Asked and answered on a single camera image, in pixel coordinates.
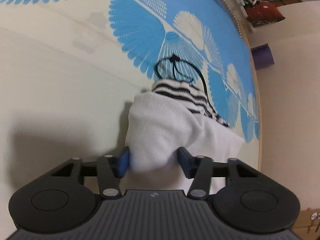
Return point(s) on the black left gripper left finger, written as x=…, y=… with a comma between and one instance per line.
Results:
x=68, y=195

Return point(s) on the white headboard shelf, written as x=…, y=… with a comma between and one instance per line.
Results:
x=239, y=15

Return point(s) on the black white striped garment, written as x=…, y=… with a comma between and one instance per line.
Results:
x=171, y=115

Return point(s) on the cardboard box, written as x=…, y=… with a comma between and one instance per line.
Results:
x=307, y=224

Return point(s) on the blue white patterned bedsheet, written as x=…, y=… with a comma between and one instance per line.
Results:
x=71, y=68

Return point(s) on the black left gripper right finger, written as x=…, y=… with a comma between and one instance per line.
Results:
x=239, y=195

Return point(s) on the purple box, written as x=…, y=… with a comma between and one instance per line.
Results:
x=262, y=56

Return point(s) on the dark red patterned cushion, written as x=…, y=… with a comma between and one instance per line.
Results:
x=263, y=13

